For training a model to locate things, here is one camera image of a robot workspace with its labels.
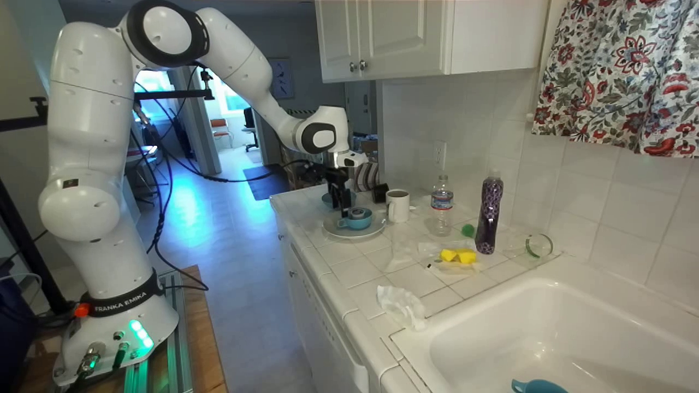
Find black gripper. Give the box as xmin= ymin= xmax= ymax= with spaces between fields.
xmin=322 ymin=168 xmax=355 ymax=211

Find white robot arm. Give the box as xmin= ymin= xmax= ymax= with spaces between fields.
xmin=36 ymin=0 xmax=366 ymax=388

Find white round plate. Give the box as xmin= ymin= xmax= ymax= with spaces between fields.
xmin=322 ymin=210 xmax=384 ymax=241

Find black measuring cup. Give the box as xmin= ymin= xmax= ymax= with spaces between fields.
xmin=372 ymin=183 xmax=388 ymax=204

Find teal cup in sink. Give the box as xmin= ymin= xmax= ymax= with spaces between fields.
xmin=510 ymin=381 xmax=568 ymax=393

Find grey striped oven mitt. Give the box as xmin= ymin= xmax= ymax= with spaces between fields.
xmin=353 ymin=161 xmax=379 ymax=193

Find floral ceramic mug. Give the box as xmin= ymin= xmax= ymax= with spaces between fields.
xmin=386 ymin=188 xmax=411 ymax=224

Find clear water bottle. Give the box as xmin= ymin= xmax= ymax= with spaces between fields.
xmin=430 ymin=175 xmax=455 ymax=235

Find crumpled clear plastic wrap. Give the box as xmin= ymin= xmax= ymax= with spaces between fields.
xmin=375 ymin=286 xmax=425 ymax=329

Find yellow sponge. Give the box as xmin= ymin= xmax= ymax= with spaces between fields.
xmin=439 ymin=248 xmax=476 ymax=266

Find purple dish soap bottle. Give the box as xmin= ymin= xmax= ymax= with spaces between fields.
xmin=476 ymin=176 xmax=504 ymax=255

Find white upper cabinet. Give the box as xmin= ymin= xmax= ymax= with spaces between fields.
xmin=314 ymin=0 xmax=550 ymax=84

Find clear glass lid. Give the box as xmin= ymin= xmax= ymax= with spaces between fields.
xmin=523 ymin=234 xmax=554 ymax=259

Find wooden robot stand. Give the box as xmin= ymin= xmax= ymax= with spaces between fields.
xmin=5 ymin=266 xmax=227 ymax=393

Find white kitchen sink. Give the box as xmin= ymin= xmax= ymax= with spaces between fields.
xmin=393 ymin=263 xmax=699 ymax=393

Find floral window curtain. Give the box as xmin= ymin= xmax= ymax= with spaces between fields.
xmin=530 ymin=0 xmax=699 ymax=159

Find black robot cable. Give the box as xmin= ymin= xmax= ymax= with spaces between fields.
xmin=126 ymin=63 xmax=292 ymax=292

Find black camera tripod arm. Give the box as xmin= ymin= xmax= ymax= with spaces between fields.
xmin=0 ymin=88 xmax=213 ymax=132

